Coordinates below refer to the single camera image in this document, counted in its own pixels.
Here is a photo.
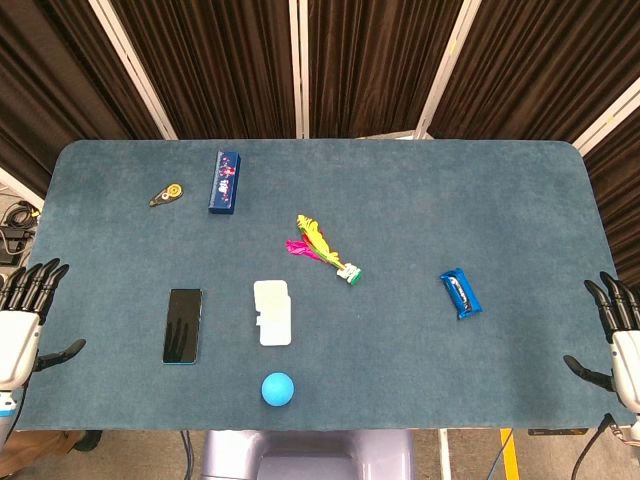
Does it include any black cable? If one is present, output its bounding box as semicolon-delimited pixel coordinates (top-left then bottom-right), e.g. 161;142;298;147
179;429;195;480
573;413;617;480

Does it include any white partition frame post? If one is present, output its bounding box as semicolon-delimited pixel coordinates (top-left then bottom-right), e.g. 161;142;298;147
415;0;482;141
88;0;178;141
571;75;640;157
288;0;311;140

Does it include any blue cookie packet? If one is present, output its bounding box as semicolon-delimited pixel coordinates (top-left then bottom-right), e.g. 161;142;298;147
439;268;483;321

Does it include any blue felt table cover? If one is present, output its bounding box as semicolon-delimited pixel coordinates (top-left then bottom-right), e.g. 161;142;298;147
13;138;632;433

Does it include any yellow floor tape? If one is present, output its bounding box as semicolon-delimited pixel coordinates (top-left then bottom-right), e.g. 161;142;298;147
498;428;517;480

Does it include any right black-fingered robot hand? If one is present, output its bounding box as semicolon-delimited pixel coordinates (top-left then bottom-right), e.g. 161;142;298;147
563;271;640;415

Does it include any blue foam ball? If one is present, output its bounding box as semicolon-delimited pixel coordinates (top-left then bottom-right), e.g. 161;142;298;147
260;371;296;406

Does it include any dark blue rectangular box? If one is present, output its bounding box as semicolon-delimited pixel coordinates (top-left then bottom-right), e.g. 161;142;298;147
207;150;244;216

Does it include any white plastic card holder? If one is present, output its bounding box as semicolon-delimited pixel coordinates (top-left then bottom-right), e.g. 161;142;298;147
252;279;293;347

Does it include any colourful feather shuttlecock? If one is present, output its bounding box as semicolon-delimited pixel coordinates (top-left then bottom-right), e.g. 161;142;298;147
285;214;364;289

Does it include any black smartphone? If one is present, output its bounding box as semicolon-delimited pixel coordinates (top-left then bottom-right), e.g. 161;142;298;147
161;287;204;366

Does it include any left black-fingered robot hand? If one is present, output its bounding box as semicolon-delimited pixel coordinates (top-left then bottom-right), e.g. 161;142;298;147
0;258;87;392

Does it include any grey robot torso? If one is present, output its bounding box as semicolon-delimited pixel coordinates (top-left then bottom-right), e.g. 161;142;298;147
201;429;416;480

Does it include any yellow correction tape dispenser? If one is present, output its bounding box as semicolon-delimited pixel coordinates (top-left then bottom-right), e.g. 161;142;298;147
148;183;185;208

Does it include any white table leg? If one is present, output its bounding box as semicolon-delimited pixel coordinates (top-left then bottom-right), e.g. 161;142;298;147
438;428;452;480

